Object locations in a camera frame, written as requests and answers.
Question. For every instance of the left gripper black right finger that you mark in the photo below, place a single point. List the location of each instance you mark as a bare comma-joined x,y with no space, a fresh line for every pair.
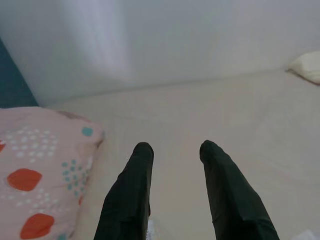
232,205

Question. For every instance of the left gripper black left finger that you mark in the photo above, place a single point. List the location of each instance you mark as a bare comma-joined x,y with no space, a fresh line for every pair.
125,205

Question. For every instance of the pink patterned pillow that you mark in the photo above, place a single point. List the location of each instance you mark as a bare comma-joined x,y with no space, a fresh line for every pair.
37,150

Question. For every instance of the mattress with beige sheet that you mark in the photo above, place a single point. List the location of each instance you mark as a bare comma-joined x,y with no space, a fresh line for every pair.
200,112

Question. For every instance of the cream printed soft pillow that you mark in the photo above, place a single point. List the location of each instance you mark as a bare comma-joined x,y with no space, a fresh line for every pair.
307,67

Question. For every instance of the blue fabric headboard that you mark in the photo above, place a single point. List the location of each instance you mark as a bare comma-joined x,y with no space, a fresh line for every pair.
12,87

